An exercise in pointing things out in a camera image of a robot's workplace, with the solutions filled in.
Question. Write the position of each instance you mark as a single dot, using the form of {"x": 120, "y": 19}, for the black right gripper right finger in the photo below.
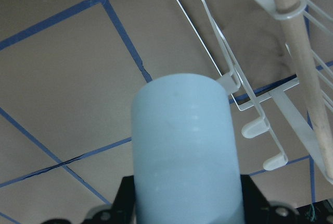
{"x": 258, "y": 209}

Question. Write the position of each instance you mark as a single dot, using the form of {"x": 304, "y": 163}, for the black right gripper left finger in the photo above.
{"x": 122, "y": 209}

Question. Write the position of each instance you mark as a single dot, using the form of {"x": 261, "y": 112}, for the light blue plastic cup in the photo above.
{"x": 184, "y": 153}

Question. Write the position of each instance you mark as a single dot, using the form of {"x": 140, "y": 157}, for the wooden rack dowel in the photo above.
{"x": 300, "y": 50}

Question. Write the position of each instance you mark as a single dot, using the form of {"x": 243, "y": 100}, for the white wire cup rack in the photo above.
{"x": 245, "y": 42}

